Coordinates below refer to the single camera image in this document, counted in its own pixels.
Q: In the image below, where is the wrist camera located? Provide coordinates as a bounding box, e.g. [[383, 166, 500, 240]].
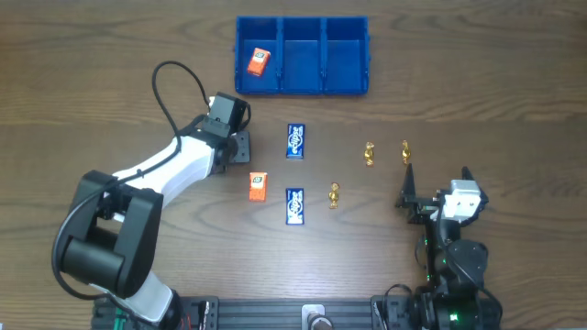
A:
[[441, 179, 482, 222], [206, 91, 252, 138]]

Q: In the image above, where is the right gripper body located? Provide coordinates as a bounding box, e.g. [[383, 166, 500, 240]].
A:
[[407, 196, 444, 226]]

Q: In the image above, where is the blue candy pack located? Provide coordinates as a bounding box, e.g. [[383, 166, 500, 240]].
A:
[[285, 123, 306, 160], [284, 187, 305, 226]]

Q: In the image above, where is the blue tray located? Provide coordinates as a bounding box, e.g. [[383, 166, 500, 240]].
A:
[[234, 16, 371, 97]]

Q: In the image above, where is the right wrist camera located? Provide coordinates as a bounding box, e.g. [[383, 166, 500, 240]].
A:
[[441, 179, 482, 222]]

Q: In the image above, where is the orange candy box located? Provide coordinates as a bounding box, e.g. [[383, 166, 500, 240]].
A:
[[248, 171, 269, 204], [246, 47, 271, 78]]

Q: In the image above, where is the black cable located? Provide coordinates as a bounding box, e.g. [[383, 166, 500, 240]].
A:
[[382, 282, 416, 317], [50, 60, 213, 304]]

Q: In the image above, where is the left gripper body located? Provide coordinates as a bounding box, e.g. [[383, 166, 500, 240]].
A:
[[227, 129, 252, 165]]

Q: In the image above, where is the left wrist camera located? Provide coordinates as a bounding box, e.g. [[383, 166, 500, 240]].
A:
[[206, 91, 252, 138]]

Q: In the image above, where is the mounting rail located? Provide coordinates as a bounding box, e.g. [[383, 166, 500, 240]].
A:
[[91, 295, 418, 330]]

